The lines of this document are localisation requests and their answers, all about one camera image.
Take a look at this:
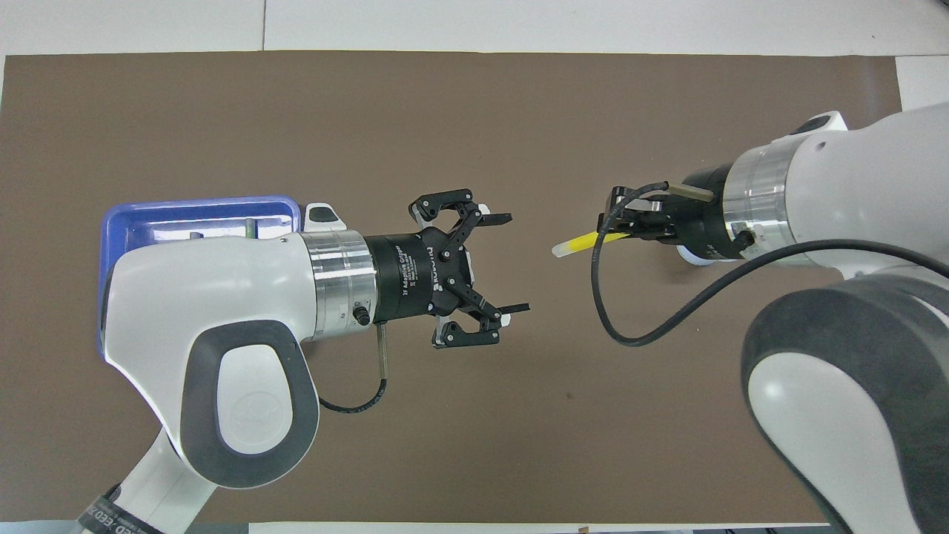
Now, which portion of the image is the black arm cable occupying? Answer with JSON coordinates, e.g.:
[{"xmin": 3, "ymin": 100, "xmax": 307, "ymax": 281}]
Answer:
[
  {"xmin": 591, "ymin": 182, "xmax": 949, "ymax": 348},
  {"xmin": 319, "ymin": 324, "xmax": 388, "ymax": 414}
]

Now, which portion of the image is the yellow marker pen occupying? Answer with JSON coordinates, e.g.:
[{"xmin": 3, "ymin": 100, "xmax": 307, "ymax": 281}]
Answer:
[{"xmin": 552, "ymin": 231, "xmax": 631, "ymax": 258}]

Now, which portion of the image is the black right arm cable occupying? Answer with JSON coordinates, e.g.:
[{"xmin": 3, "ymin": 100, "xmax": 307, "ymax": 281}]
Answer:
[{"xmin": 591, "ymin": 182, "xmax": 949, "ymax": 348}]

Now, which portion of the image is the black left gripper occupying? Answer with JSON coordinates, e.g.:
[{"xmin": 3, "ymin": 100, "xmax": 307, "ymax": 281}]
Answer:
[{"xmin": 368, "ymin": 190, "xmax": 532, "ymax": 349}]

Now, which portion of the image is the brown table mat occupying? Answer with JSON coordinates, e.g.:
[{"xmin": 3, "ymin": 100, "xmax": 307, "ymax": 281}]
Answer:
[{"xmin": 0, "ymin": 50, "xmax": 946, "ymax": 524}]

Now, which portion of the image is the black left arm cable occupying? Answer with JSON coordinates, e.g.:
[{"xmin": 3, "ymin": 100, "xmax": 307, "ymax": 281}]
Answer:
[{"xmin": 319, "ymin": 324, "xmax": 388, "ymax": 414}]

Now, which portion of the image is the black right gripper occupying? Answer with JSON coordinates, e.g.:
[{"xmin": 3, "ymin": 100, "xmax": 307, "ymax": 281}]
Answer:
[{"xmin": 598, "ymin": 163, "xmax": 731, "ymax": 260}]

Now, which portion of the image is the blue plastic tray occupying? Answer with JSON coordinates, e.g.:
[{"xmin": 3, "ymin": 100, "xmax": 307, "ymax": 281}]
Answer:
[{"xmin": 99, "ymin": 195, "xmax": 302, "ymax": 360}]

